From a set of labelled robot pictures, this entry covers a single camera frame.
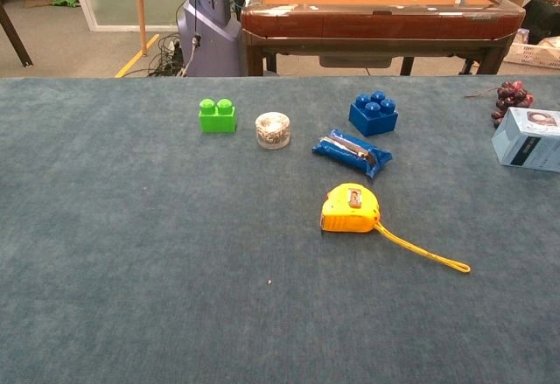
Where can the light blue cardboard box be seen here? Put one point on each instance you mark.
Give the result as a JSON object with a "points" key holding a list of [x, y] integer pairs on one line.
{"points": [[525, 143]]}

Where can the brown mahjong table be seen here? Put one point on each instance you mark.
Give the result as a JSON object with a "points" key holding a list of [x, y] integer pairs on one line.
{"points": [[372, 21]]}

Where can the purple grape bunch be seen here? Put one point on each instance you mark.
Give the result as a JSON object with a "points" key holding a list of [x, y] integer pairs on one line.
{"points": [[509, 95]]}

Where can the wooden pole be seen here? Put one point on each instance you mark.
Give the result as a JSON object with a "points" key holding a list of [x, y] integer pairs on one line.
{"points": [[140, 8]]}

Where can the black bag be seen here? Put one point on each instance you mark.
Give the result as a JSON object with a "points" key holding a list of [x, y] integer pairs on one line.
{"points": [[542, 18]]}

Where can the dark table leg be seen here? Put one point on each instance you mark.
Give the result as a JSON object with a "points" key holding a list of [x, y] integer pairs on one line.
{"points": [[15, 34]]}

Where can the green cloth on floor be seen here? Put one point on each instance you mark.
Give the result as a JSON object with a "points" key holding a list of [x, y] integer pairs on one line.
{"points": [[65, 0]]}

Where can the yellow tape measure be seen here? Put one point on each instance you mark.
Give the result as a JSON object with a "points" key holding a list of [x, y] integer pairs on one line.
{"points": [[345, 213]]}

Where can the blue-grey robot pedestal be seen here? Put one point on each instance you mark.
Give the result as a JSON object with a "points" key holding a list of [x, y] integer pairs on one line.
{"points": [[210, 43]]}

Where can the blue snack packet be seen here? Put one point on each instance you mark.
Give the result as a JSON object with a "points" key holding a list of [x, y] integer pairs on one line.
{"points": [[345, 154]]}

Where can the white plastic basket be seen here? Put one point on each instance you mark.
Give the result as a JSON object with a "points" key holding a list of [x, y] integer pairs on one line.
{"points": [[529, 56]]}

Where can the blue table cloth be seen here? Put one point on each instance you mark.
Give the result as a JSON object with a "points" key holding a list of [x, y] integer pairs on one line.
{"points": [[131, 226]]}

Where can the small silver tin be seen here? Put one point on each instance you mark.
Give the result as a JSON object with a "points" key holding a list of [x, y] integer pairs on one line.
{"points": [[273, 132]]}

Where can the blue toy brick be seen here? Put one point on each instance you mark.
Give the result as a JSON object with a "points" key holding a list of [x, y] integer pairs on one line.
{"points": [[372, 121]]}

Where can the green toy brick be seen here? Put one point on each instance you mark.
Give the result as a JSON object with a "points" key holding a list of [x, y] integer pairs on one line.
{"points": [[217, 121]]}

